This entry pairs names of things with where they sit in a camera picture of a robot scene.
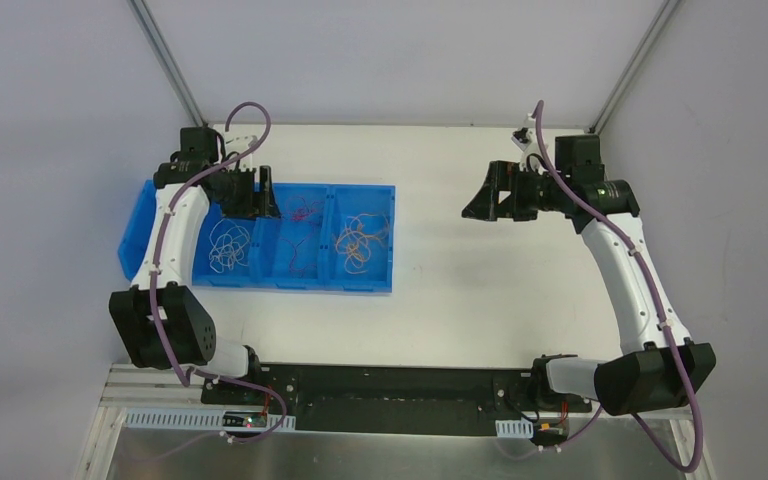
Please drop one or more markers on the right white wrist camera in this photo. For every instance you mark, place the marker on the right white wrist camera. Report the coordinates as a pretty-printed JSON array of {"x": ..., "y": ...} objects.
[{"x": 531, "y": 159}]

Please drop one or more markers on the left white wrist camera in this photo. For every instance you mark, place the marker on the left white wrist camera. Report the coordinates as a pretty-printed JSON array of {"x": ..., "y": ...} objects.
[{"x": 239, "y": 144}]

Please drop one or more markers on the blue compartment bin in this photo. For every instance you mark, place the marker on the blue compartment bin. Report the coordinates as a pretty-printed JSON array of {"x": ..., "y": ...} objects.
[{"x": 336, "y": 237}]

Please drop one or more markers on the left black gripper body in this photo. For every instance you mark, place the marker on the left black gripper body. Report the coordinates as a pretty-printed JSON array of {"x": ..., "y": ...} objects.
[{"x": 245, "y": 187}]

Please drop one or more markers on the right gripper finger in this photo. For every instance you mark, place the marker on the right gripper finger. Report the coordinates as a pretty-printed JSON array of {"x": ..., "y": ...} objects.
[
  {"x": 497, "y": 179},
  {"x": 486, "y": 209}
]

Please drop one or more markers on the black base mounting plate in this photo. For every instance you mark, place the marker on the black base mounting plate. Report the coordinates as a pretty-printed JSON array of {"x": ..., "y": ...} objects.
[{"x": 396, "y": 400}]

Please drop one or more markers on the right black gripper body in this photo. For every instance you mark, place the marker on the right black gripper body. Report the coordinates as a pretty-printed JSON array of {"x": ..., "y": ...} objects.
[{"x": 508, "y": 192}]

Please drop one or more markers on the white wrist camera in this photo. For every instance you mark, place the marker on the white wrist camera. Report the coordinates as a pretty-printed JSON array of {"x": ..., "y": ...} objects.
[
  {"x": 239, "y": 144},
  {"x": 531, "y": 159}
]

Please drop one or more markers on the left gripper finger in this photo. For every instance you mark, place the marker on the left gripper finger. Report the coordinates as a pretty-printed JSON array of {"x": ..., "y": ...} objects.
[
  {"x": 262, "y": 183},
  {"x": 265, "y": 206}
]

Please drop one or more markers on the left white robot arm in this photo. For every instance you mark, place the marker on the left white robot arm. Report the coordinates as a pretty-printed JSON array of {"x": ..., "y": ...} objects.
[{"x": 161, "y": 323}]

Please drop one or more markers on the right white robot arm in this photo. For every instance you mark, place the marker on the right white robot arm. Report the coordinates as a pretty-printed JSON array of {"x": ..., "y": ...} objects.
[{"x": 661, "y": 366}]

